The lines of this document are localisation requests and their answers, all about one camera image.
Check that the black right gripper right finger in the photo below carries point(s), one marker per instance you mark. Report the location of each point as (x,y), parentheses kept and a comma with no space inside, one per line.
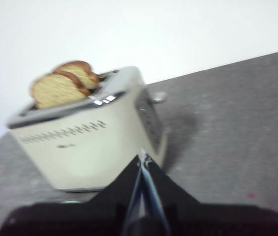
(202,221)

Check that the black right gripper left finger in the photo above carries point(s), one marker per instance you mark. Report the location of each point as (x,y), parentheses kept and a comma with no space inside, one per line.
(79,218)

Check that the toasted bread slice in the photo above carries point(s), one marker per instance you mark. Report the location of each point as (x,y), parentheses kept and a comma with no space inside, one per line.
(87,76)
(55,91)

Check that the cream two-slot toaster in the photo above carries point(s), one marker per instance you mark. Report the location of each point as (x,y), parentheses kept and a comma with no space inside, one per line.
(79,159)

